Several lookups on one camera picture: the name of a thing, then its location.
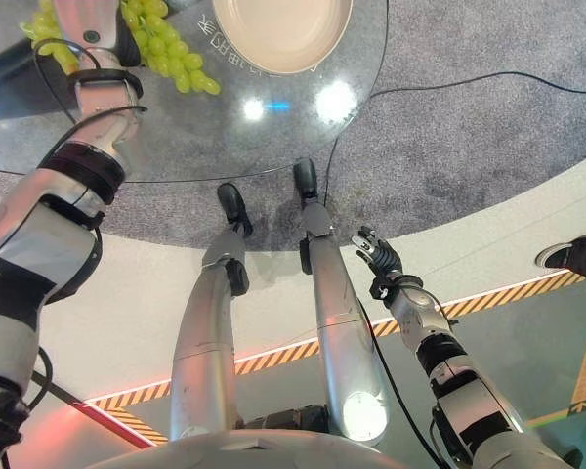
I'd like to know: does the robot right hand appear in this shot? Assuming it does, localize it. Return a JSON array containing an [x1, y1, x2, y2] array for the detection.
[[350, 225, 403, 281]]

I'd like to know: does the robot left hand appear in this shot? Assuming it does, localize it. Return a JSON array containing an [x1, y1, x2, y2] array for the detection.
[[52, 0, 144, 69]]

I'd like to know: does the green grape bunch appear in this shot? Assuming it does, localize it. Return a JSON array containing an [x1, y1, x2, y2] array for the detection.
[[19, 0, 222, 95]]

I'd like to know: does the beige round plate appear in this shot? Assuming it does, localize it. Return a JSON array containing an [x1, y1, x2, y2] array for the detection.
[[210, 0, 354, 76]]

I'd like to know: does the robot right leg silver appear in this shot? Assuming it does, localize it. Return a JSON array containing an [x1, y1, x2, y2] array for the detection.
[[292, 157, 393, 447]]

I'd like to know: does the robot leg silver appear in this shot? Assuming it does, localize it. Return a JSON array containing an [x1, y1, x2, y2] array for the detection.
[[168, 182, 254, 443], [292, 157, 393, 447]]

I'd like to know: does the person's shoe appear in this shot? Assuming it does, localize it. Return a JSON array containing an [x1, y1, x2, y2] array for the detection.
[[534, 233, 586, 297]]

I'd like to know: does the robot left leg silver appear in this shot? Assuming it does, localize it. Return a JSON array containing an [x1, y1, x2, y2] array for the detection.
[[168, 182, 254, 443]]

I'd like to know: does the robot torso silver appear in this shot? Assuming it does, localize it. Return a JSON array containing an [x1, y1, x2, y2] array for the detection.
[[90, 428, 567, 469]]

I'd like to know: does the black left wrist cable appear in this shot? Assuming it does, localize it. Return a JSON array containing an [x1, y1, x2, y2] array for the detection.
[[32, 37, 104, 129]]

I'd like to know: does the black cable beside leg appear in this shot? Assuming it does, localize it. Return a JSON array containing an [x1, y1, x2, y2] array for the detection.
[[356, 292, 444, 469]]

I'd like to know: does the black floor cable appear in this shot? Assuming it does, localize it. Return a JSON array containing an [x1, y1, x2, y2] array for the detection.
[[321, 71, 586, 207]]

